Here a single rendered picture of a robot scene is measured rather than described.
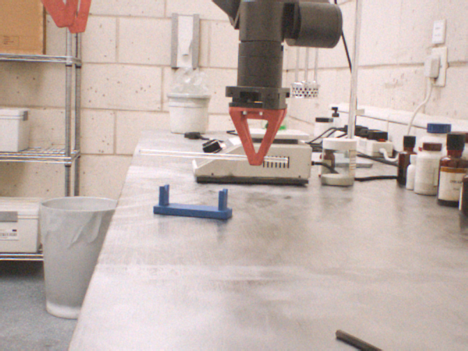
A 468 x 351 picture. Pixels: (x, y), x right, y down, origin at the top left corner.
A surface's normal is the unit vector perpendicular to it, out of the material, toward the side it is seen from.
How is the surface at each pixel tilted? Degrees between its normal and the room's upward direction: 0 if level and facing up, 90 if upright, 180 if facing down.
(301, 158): 90
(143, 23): 90
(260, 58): 90
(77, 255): 94
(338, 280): 0
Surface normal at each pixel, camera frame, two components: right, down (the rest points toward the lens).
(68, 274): -0.12, 0.20
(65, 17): 0.12, 0.30
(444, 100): -0.99, -0.03
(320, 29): 0.33, 0.34
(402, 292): 0.04, -0.99
